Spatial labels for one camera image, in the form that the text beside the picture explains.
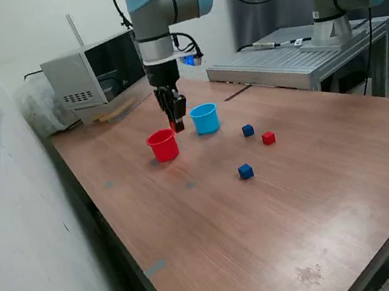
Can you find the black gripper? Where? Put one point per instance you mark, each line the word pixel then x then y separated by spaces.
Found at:
pixel 162 73

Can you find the red cube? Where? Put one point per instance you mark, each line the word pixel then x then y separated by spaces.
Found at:
pixel 268 138
pixel 173 124

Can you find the blue cube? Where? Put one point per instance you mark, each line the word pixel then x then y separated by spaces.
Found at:
pixel 248 130
pixel 245 171

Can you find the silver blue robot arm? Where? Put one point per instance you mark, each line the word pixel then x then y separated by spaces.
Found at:
pixel 156 48

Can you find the blue plastic cup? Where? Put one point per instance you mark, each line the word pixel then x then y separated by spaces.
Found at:
pixel 205 122

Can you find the red plastic cup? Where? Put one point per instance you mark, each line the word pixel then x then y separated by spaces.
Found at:
pixel 164 150

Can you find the light wooden sticks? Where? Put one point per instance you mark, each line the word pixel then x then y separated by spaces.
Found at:
pixel 116 110

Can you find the blue-grey tape patch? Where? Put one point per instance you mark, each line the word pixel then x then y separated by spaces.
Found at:
pixel 190 185
pixel 108 184

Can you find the silver microwave oven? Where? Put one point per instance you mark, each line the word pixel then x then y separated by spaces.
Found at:
pixel 70 72

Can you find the white thin rod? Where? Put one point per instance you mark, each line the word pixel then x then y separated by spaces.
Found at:
pixel 74 29

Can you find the crumpled clear plastic bag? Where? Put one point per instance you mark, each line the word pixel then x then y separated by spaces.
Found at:
pixel 39 110

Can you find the white warning tag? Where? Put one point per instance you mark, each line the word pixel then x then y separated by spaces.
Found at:
pixel 298 42

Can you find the long blue-grey tape strip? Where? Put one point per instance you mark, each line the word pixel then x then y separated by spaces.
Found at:
pixel 155 267

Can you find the metal robot mounting plate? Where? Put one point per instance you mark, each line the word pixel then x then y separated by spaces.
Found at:
pixel 326 46

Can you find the wrist camera with white bracket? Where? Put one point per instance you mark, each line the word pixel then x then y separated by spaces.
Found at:
pixel 189 59

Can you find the black camera mount stud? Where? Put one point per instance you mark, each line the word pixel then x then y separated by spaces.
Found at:
pixel 124 20

